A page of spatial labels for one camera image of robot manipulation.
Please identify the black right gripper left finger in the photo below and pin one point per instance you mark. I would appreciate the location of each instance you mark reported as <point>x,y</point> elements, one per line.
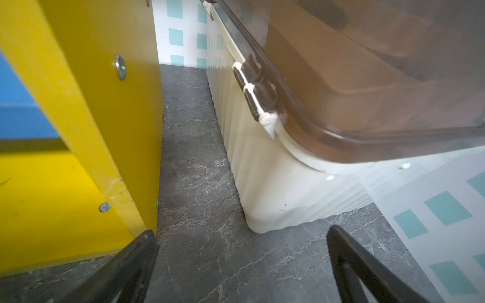
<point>125,278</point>

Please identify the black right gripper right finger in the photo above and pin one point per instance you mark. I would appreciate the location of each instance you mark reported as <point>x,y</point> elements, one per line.
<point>354,267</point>

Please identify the yellow pink blue wooden rack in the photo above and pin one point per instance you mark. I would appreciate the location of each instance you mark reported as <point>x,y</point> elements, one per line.
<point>81,130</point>

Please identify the white box with brown lid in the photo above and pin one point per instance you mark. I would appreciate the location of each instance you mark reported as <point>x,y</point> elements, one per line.
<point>327,106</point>

